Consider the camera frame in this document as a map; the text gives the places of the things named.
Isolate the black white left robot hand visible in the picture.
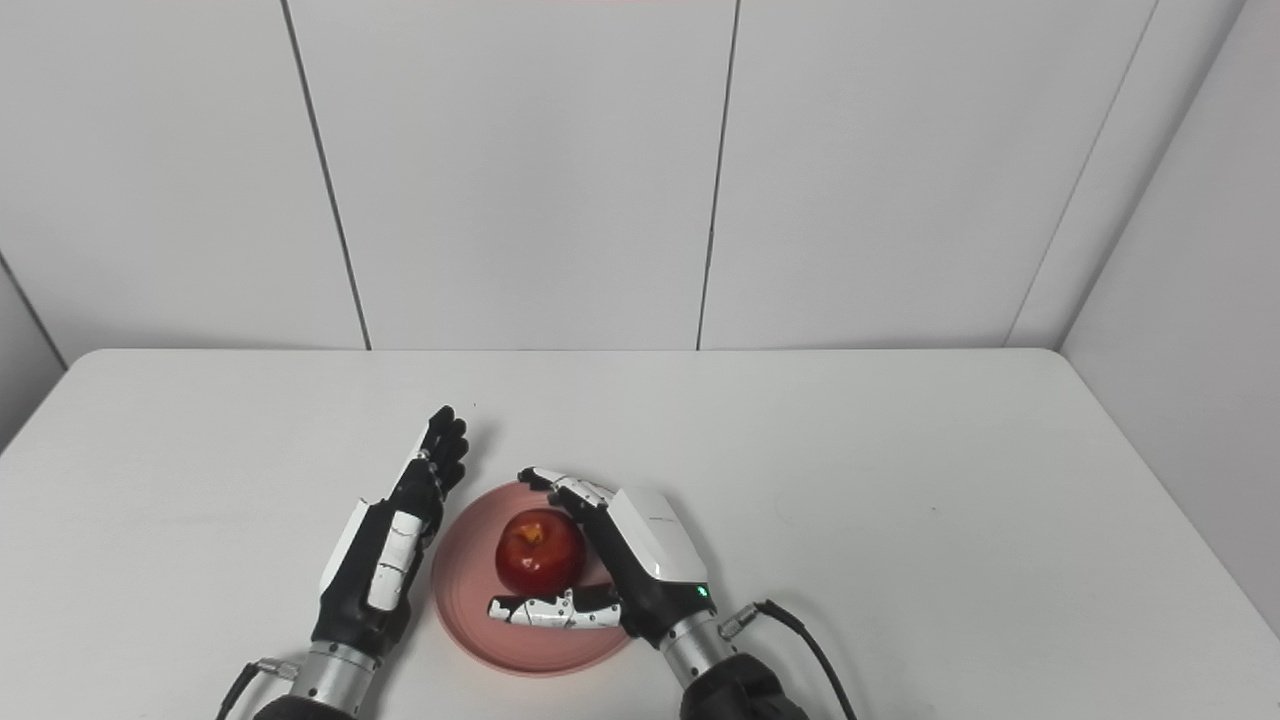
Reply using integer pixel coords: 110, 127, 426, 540
310, 405, 471, 661

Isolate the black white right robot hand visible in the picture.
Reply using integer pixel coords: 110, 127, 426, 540
487, 466, 716, 651

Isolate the red apple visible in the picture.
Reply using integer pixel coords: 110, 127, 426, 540
495, 508, 588, 598

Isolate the pink round plate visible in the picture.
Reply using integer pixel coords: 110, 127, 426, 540
431, 480, 641, 678

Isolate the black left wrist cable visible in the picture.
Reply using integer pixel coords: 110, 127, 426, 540
215, 657, 301, 720

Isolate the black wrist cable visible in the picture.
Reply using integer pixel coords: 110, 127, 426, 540
715, 598, 859, 720
215, 657, 301, 720

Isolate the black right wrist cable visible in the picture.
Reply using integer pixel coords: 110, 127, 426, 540
715, 598, 859, 720

